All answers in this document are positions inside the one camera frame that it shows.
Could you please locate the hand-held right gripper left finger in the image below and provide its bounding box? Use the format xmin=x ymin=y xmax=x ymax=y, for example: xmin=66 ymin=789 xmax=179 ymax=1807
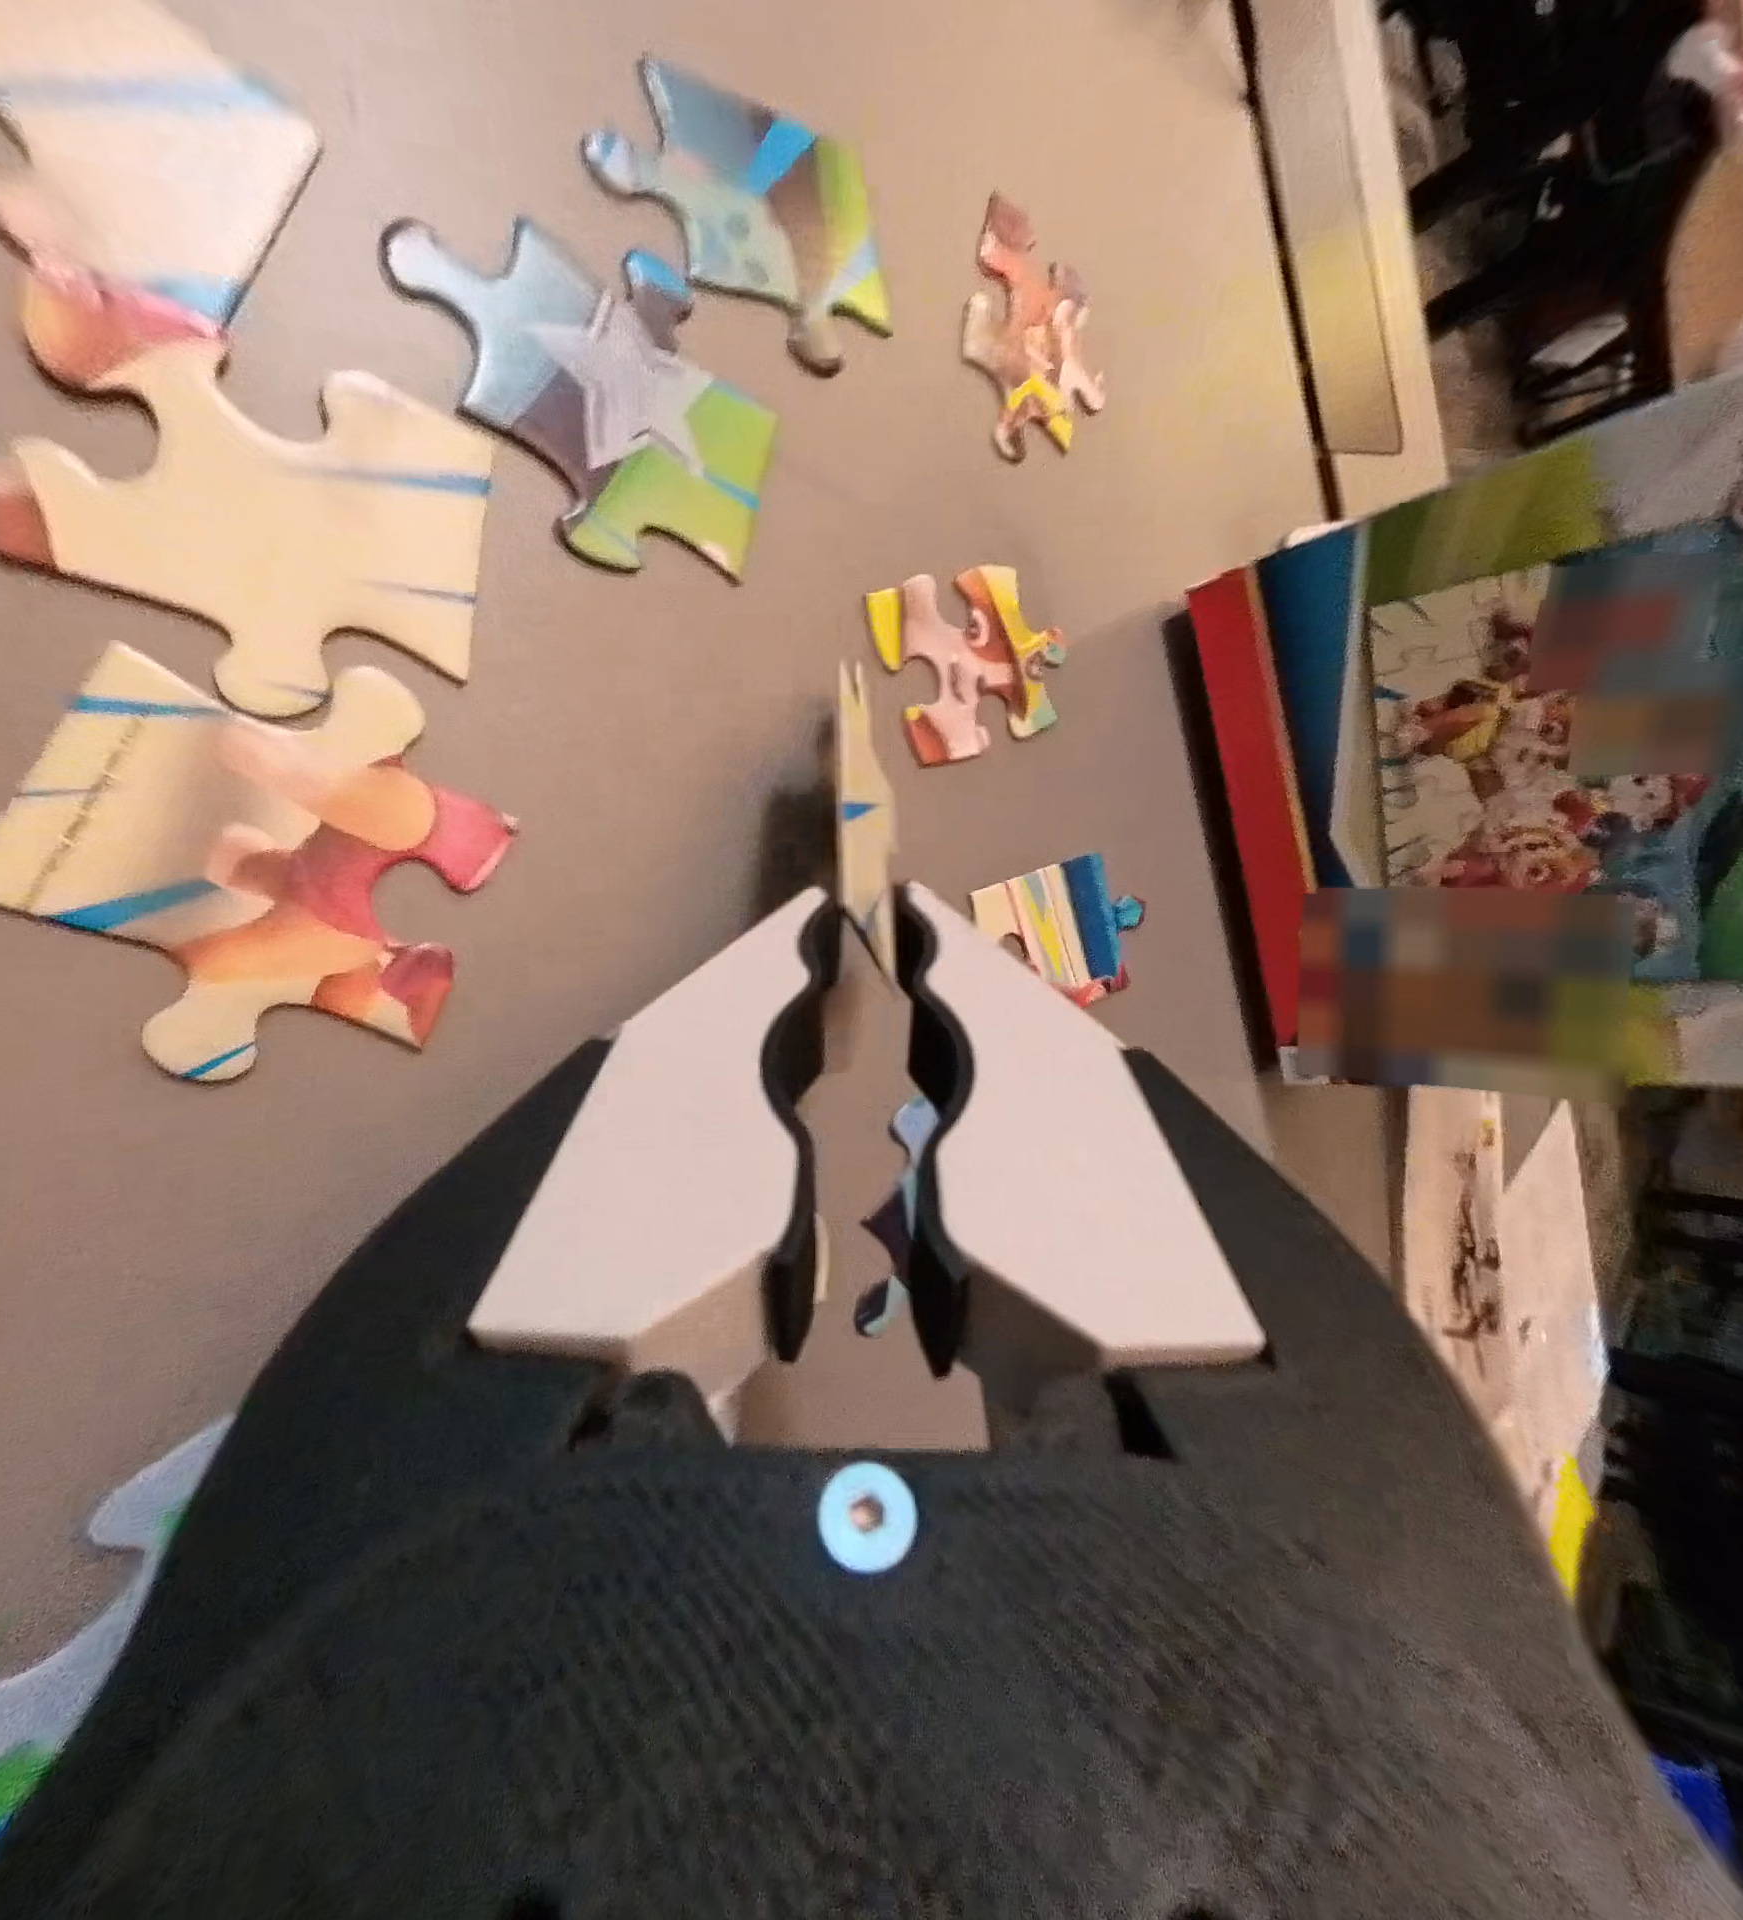
xmin=467 ymin=883 xmax=837 ymax=1445

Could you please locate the jigsaw puzzle piece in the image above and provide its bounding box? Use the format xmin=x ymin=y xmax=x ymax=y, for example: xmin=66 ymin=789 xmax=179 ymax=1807
xmin=833 ymin=659 xmax=950 ymax=1339

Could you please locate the dark chair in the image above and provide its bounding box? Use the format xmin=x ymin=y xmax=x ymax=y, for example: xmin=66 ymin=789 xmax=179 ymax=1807
xmin=1388 ymin=0 xmax=1743 ymax=440

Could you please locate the printed jigsaw puzzle box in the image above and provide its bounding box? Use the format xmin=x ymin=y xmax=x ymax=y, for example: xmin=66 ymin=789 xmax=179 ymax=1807
xmin=1184 ymin=356 xmax=1743 ymax=1089

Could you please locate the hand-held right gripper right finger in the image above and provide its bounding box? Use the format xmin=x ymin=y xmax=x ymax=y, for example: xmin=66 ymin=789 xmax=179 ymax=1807
xmin=894 ymin=880 xmax=1272 ymax=1378

